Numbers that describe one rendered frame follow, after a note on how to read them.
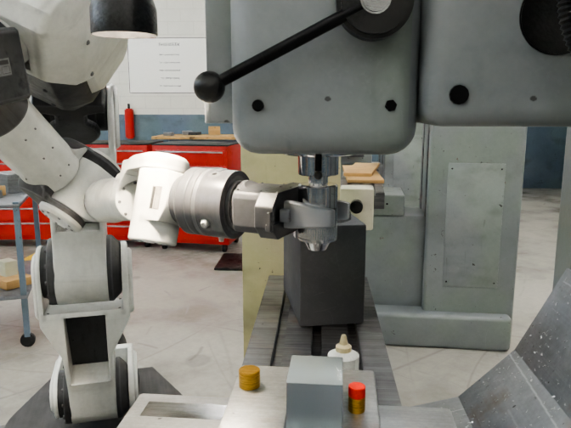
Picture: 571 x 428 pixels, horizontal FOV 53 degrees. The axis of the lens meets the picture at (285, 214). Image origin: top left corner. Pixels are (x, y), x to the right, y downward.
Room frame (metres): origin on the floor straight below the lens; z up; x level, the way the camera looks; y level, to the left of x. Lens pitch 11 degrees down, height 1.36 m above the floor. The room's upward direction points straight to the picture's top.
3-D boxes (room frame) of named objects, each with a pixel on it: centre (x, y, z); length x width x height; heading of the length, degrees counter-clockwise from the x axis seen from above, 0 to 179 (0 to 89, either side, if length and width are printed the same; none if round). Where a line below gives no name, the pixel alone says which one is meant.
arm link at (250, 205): (0.71, 0.04, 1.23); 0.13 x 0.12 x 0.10; 155
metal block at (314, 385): (0.52, -0.03, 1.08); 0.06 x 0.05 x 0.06; 174
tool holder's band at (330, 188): (0.67, -0.04, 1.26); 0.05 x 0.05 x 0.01
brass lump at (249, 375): (0.55, 0.04, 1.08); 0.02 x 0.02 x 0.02
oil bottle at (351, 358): (0.68, -0.07, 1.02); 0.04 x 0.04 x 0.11
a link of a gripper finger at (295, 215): (0.65, -0.02, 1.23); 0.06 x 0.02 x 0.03; 65
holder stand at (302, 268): (1.10, -0.07, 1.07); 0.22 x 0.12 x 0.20; 8
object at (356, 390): (0.50, -0.07, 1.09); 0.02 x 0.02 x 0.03
